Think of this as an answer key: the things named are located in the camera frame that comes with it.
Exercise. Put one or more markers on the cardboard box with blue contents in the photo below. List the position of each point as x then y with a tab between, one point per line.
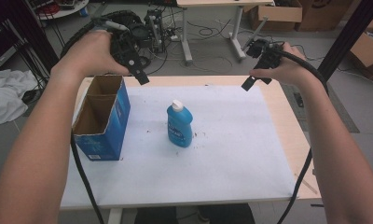
366	49

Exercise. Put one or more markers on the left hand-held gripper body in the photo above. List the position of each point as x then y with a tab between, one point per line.
122	43

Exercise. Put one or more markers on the dark panel stand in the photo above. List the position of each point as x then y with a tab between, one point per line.
35	34

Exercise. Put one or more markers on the black tape strip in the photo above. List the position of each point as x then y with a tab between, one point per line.
317	205

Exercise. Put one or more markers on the blue bottle with white cap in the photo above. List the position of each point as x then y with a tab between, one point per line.
179	124

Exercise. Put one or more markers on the white-legged wooden desk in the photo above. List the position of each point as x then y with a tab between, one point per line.
218	2

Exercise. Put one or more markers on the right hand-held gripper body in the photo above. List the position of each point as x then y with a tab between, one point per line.
268	57

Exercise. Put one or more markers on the thin wooden stick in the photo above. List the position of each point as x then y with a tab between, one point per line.
306	184

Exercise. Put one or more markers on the black metal frame post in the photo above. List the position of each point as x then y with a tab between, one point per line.
346	40

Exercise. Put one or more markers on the white table leg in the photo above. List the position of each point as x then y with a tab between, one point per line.
114	216

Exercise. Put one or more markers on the round white table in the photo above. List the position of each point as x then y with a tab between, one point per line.
66	11

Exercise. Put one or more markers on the small black device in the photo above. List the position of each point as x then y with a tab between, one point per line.
298	99

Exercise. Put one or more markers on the large closed cardboard box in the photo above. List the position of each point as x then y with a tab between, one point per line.
324	14

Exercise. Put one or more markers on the open-frame computer tower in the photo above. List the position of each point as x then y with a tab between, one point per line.
154	28

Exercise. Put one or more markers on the open cardboard box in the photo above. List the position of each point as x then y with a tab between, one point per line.
279	14

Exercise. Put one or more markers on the dark grey floor mat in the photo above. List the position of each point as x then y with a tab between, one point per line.
343	118

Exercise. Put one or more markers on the person's left hand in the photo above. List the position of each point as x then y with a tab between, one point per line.
88	56

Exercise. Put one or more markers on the white paper mat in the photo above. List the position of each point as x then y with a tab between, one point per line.
225	155

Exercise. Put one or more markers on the white crumpled cloth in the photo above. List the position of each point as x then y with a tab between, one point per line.
7	96

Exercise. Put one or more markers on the person's right hand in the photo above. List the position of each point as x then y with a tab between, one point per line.
292	70

